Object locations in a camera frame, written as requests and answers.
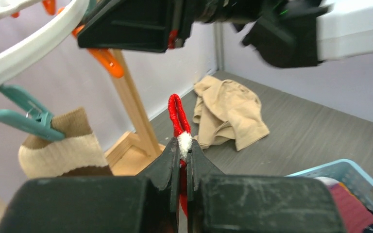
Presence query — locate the teal clothes peg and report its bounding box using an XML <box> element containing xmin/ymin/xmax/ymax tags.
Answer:
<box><xmin>0</xmin><ymin>84</ymin><xmax>65</xmax><ymax>141</ymax></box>

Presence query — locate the wooden hanger stand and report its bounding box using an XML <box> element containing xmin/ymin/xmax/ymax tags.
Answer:
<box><xmin>105</xmin><ymin>50</ymin><xmax>165</xmax><ymax>176</ymax></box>

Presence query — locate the red white patterned sock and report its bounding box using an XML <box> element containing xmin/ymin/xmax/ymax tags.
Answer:
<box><xmin>168</xmin><ymin>94</ymin><xmax>193</xmax><ymax>217</ymax></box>

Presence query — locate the maroon ribbed sock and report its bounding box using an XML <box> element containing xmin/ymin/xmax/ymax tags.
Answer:
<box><xmin>327</xmin><ymin>183</ymin><xmax>373</xmax><ymax>233</ymax></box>

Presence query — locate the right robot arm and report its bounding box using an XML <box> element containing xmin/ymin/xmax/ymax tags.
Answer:
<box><xmin>77</xmin><ymin>0</ymin><xmax>373</xmax><ymax>68</ymax></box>

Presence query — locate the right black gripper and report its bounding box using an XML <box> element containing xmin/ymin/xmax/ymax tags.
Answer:
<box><xmin>77</xmin><ymin>0</ymin><xmax>212</xmax><ymax>53</ymax></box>

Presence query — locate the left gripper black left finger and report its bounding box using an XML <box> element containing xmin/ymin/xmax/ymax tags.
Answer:
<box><xmin>139</xmin><ymin>137</ymin><xmax>180</xmax><ymax>233</ymax></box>

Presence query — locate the blue plastic basket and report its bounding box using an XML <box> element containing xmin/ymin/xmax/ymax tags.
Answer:
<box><xmin>289</xmin><ymin>159</ymin><xmax>373</xmax><ymax>211</ymax></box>

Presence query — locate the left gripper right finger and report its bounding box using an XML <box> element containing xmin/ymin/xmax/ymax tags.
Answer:
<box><xmin>186</xmin><ymin>139</ymin><xmax>224</xmax><ymax>233</ymax></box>

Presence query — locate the white round clip hanger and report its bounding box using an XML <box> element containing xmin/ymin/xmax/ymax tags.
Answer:
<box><xmin>0</xmin><ymin>0</ymin><xmax>89</xmax><ymax>85</ymax></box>

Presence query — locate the beige cloth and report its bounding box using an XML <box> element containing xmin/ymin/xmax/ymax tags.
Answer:
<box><xmin>192</xmin><ymin>76</ymin><xmax>270</xmax><ymax>151</ymax></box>

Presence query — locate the orange clothes peg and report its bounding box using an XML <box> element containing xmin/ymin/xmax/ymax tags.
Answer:
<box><xmin>71</xmin><ymin>25</ymin><xmax>125</xmax><ymax>79</ymax></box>

